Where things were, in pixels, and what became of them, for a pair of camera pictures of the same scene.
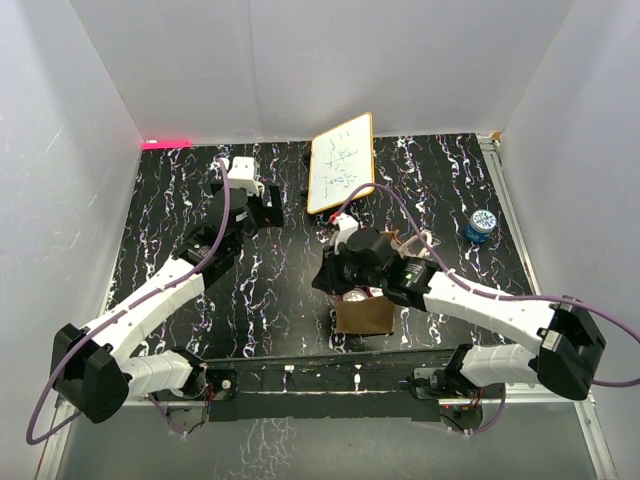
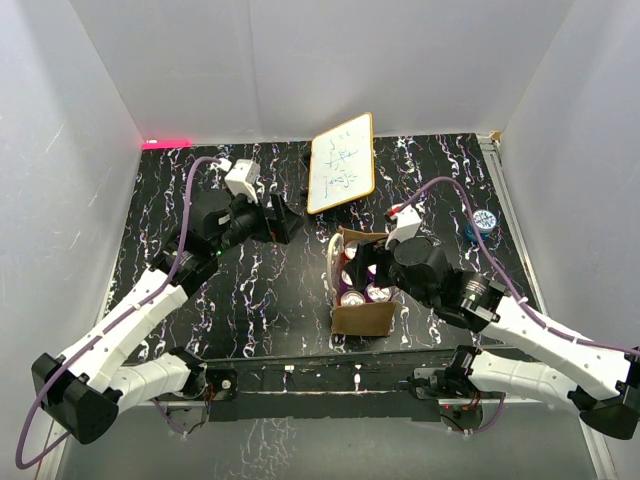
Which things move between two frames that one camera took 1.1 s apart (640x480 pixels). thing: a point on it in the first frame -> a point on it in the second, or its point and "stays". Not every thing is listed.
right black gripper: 328,278 -> 369,253
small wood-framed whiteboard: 342,162 stays
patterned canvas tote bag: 374,316 stays
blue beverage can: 481,223 stays
